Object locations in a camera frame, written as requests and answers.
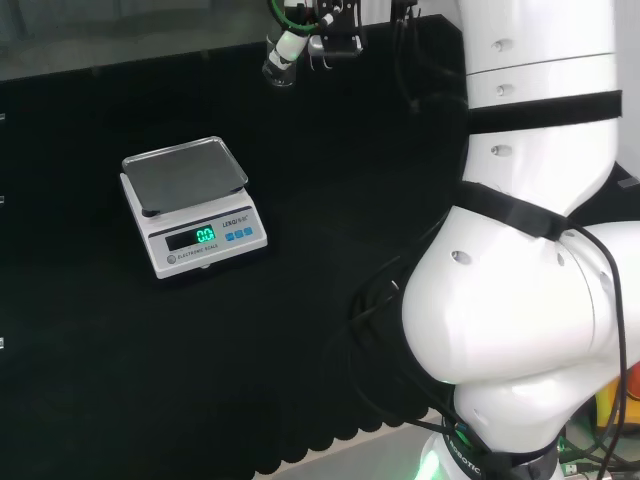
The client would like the black cable bundle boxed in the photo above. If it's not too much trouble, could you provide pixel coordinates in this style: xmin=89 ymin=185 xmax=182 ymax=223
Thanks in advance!
xmin=323 ymin=209 xmax=484 ymax=454

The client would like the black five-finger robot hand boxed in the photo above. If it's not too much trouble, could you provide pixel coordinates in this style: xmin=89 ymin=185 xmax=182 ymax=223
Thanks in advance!
xmin=263 ymin=0 xmax=365 ymax=72

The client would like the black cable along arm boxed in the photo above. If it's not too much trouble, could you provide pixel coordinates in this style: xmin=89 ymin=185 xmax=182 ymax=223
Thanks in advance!
xmin=549 ymin=219 xmax=629 ymax=480

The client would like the black bench cloth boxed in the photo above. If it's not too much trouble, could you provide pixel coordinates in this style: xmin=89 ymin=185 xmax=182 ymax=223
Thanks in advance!
xmin=0 ymin=13 xmax=640 ymax=480

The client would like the green cable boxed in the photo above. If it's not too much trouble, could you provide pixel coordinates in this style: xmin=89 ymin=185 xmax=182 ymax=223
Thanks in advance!
xmin=266 ymin=0 xmax=324 ymax=37

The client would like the white electronic balance steel pan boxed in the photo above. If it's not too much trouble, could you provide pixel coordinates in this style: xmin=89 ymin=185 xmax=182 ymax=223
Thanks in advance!
xmin=119 ymin=134 xmax=270 ymax=281

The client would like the clear glass beaker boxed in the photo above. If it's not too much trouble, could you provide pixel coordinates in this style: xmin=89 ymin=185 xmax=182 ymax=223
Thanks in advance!
xmin=261 ymin=29 xmax=298 ymax=90

